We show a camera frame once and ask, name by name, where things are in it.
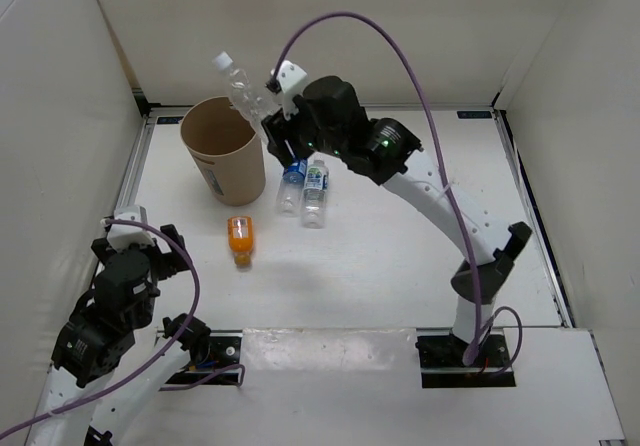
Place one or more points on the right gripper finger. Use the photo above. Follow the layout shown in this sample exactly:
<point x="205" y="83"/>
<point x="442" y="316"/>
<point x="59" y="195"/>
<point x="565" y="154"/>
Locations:
<point x="287" y="149"/>
<point x="276" y="127"/>

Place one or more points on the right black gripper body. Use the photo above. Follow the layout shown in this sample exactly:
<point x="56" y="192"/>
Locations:
<point x="325" y="141"/>

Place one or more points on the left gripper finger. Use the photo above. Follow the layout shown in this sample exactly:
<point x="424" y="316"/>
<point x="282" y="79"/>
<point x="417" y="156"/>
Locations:
<point x="173" y="239"/>
<point x="171" y="264"/>

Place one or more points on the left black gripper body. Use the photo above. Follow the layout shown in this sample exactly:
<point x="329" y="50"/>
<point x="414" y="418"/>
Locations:
<point x="144" y="313"/>

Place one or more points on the clear unlabelled plastic bottle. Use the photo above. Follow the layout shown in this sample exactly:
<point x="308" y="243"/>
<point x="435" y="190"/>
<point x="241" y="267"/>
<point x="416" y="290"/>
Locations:
<point x="253" y="102"/>

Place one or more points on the green label plastic bottle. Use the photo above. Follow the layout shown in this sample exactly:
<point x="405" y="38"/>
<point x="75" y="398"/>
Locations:
<point x="314" y="195"/>

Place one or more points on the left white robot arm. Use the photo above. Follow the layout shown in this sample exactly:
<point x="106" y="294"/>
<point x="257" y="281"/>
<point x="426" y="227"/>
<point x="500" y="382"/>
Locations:
<point x="80" y="405"/>

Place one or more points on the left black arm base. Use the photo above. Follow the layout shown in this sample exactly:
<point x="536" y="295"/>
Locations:
<point x="213" y="358"/>

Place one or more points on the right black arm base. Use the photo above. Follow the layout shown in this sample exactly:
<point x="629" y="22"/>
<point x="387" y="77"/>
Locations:
<point x="441" y="362"/>

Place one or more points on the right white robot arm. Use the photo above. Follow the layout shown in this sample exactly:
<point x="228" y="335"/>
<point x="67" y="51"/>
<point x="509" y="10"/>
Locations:
<point x="490" y="246"/>

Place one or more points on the brown cylindrical garbage bin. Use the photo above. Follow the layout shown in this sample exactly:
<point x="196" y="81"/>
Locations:
<point x="226" y="150"/>

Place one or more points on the blue label plastic bottle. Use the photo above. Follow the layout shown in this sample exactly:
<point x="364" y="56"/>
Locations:
<point x="291" y="186"/>

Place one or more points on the orange juice bottle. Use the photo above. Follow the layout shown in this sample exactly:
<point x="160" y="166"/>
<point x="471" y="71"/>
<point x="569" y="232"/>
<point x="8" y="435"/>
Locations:
<point x="241" y="239"/>

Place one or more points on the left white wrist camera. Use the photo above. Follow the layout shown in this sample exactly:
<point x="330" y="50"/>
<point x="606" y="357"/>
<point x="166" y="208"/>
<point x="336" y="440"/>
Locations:
<point x="121" y="237"/>

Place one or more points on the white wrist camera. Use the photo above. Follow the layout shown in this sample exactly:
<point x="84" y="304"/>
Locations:
<point x="290" y="81"/>
<point x="121" y="237"/>

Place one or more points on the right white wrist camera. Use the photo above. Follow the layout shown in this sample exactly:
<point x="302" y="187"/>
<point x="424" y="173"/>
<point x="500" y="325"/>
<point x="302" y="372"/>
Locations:
<point x="290" y="81"/>

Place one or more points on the left aluminium frame rail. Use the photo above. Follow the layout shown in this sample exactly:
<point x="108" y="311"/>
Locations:
<point x="135" y="166"/>

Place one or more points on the aluminium frame rail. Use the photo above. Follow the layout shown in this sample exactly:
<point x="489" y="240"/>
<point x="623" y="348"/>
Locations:
<point x="532" y="210"/>
<point x="158" y="109"/>
<point x="135" y="166"/>

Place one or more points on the back aluminium frame rail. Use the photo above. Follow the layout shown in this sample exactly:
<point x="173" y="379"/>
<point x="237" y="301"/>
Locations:
<point x="158" y="109"/>

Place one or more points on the right aluminium frame rail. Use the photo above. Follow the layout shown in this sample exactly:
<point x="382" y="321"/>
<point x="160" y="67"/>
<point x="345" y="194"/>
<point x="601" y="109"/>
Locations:
<point x="532" y="210"/>

